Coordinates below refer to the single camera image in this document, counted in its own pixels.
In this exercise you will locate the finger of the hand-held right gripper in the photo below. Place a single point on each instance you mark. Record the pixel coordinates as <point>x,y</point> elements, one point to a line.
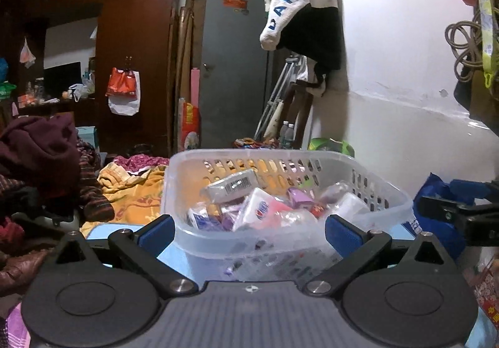
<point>448,211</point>
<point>467,190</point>

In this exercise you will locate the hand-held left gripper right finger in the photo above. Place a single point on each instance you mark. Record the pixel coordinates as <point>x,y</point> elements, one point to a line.
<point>343,235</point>

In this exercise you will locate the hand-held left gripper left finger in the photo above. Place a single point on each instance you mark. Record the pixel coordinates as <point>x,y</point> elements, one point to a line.
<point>156,233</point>

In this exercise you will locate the white plastic basket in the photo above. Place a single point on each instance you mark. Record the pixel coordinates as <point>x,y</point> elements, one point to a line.
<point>187,176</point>

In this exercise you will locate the pink white tissue packet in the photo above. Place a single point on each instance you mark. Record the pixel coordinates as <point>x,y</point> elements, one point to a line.
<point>259,209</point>

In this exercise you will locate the blue shopping bag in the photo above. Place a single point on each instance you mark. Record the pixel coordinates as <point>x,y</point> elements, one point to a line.
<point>432,223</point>

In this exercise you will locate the clear wrapped white packet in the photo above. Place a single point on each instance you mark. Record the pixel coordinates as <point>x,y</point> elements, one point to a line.
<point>347,203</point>

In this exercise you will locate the small red packet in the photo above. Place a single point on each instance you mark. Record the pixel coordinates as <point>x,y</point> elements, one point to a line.
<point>317,209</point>

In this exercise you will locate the blue white packet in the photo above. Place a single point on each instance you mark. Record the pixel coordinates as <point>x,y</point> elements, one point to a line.
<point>200,219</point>

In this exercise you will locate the yellow patterned blanket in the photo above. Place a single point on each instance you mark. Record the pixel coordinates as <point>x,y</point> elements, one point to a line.
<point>128,188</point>

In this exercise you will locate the purple packet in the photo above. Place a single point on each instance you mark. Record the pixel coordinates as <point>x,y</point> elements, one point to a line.
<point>300,198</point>

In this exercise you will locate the magenta floral cloth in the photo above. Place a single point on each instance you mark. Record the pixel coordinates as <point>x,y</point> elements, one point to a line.
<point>140,161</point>

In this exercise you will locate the red patterned bag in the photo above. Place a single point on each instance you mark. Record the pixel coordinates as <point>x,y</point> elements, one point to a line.
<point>487,289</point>

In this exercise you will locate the white barcode packet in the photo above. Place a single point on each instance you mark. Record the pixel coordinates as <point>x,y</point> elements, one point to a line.
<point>230,184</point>

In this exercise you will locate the green printed bag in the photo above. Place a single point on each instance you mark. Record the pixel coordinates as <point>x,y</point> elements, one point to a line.
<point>331,145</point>

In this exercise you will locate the olive cloth bag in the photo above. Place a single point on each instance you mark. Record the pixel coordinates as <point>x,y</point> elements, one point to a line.
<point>483,98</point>

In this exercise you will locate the clear water bottle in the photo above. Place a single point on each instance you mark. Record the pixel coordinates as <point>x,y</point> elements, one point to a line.
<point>291,135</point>
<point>283,133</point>

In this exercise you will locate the orange snack bag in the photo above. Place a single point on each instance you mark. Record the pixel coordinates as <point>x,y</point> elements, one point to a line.
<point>189,126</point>

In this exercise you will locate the teal box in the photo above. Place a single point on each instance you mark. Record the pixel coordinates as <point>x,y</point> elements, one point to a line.
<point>87,135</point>

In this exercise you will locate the pile of dark red clothes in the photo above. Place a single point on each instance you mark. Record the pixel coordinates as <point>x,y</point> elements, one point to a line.
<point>39,153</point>

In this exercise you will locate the red white plastic bag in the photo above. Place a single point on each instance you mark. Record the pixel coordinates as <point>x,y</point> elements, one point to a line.
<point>124,87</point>

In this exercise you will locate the pink board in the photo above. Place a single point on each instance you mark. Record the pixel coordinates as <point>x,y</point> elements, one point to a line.
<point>194,87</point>

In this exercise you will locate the metal crutches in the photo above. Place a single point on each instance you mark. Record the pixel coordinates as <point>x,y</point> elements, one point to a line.
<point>273,98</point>

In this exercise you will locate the pink striped cloth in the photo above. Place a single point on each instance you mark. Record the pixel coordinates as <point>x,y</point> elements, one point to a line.
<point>15,326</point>

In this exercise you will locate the wooden planks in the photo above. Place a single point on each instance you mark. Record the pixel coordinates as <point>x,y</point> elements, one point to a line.
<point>185,59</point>

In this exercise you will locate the black television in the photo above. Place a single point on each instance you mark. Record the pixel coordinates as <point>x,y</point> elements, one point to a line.
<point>62,77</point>

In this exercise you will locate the grey metal door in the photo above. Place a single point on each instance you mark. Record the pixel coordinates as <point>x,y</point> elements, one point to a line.
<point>234,59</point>

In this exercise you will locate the black hanging garment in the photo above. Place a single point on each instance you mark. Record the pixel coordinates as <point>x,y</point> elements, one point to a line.
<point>315,36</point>

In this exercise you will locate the green plastic bag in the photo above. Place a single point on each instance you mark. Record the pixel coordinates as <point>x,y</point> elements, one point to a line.
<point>6,90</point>

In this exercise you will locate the dark red wooden wardrobe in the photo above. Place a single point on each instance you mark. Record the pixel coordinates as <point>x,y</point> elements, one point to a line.
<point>136,20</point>

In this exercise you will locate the pink plastic bag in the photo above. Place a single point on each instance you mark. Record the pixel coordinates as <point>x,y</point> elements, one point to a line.
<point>26,53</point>

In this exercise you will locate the blue plastic bag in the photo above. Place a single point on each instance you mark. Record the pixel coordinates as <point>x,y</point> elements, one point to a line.
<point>2,69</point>

